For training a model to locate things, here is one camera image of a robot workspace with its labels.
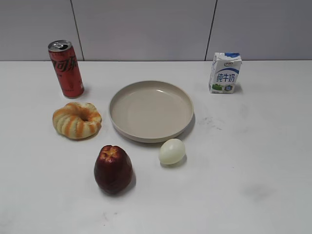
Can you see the white blue milk carton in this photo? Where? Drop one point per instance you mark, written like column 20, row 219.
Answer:
column 224, row 73

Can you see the red cola can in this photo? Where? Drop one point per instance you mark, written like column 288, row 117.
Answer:
column 65, row 64

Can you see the orange striped ring croissant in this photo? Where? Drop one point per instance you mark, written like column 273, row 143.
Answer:
column 77, row 120

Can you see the white egg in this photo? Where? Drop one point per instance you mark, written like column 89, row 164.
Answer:
column 172, row 151

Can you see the dark red wax apple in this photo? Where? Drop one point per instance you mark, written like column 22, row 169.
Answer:
column 113, row 169

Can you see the beige round plate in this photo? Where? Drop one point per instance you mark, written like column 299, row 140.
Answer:
column 151, row 111

